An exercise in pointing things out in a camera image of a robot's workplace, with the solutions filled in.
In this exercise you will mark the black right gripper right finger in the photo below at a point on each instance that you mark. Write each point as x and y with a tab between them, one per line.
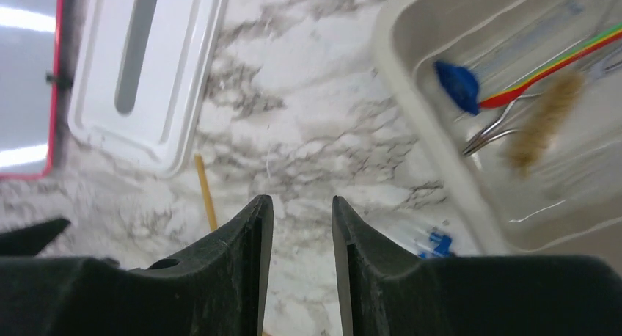
384	289

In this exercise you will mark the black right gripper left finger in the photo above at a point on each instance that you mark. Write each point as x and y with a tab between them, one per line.
215	286

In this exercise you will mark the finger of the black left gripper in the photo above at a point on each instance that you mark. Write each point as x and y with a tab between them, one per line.
31	240

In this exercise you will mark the yellow rubber tubing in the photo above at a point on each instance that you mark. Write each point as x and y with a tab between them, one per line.
206	192

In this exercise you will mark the test tube brush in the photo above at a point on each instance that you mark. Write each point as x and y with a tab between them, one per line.
550	112

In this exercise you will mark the beige plastic bin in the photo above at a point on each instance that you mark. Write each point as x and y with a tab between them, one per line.
571	201

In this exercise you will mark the blue object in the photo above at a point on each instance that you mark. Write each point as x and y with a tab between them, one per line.
461	85

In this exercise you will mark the coloured plastic spoons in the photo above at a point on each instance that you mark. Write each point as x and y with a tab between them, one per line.
506	96

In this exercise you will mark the metal crucible tongs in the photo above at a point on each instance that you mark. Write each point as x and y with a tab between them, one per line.
595	66

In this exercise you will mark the white plastic bin lid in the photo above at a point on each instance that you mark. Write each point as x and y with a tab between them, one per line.
140	75

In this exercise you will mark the pink framed whiteboard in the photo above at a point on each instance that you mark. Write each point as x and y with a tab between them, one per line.
30	48

